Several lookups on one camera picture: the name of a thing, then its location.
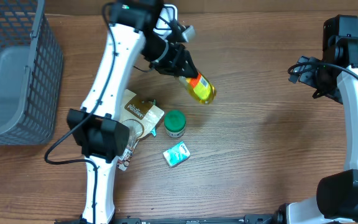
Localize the yellow liquid bottle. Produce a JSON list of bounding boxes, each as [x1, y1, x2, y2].
[[177, 72, 217, 105]]

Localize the green lid jar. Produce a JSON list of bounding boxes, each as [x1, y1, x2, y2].
[[164, 110, 186, 138]]

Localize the brown snack pouch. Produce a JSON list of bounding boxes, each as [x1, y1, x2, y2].
[[117, 90, 164, 171]]

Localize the teal white wipes packet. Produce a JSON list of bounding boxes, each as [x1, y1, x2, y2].
[[149, 100, 157, 137]]

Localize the teal tissue pack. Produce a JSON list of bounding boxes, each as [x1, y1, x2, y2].
[[163, 141, 191, 167]]

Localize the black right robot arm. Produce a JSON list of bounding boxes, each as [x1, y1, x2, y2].
[[267, 14, 358, 223]]

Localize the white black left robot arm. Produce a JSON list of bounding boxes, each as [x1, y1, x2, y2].
[[67, 1, 198, 223]]

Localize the white barcode scanner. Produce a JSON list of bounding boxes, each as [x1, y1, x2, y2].
[[154, 4, 178, 39]]

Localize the grey plastic mesh basket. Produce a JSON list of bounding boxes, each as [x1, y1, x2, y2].
[[0, 0, 63, 145]]

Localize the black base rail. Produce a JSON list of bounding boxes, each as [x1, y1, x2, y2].
[[54, 213, 279, 224]]

